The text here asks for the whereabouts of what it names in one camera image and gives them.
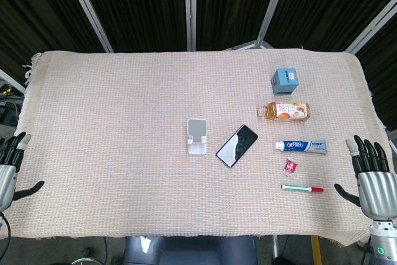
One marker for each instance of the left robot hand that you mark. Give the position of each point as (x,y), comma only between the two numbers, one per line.
(7,173)

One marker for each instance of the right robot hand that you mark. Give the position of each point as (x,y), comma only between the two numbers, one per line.
(376,190)

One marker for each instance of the black smartphone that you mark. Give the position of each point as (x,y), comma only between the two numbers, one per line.
(237,146)

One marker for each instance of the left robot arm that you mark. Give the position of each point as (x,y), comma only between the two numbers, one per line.
(1,220)

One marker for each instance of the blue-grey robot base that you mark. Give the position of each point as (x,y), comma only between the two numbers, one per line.
(189,251)

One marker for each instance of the blue and white toothpaste tube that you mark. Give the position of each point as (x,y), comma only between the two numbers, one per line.
(301,146)

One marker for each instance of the white phone stand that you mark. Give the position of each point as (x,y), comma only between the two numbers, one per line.
(197,136)

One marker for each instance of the green and red marker pen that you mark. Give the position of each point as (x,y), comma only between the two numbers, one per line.
(297,188)

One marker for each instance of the red wrapped candy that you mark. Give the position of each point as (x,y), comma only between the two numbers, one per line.
(290,165)

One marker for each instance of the metal table leg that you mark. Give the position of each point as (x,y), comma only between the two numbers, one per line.
(274,246)

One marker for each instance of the beige woven tablecloth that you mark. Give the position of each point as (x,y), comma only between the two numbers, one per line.
(124,153)

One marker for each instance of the orange tea bottle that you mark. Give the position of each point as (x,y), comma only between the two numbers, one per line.
(285,111)

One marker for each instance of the small blue box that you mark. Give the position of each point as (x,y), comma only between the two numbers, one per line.
(285,82)

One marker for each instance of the grey partition frame post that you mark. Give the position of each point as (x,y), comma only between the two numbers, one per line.
(10,79)
(190,7)
(87,7)
(273,7)
(372,24)

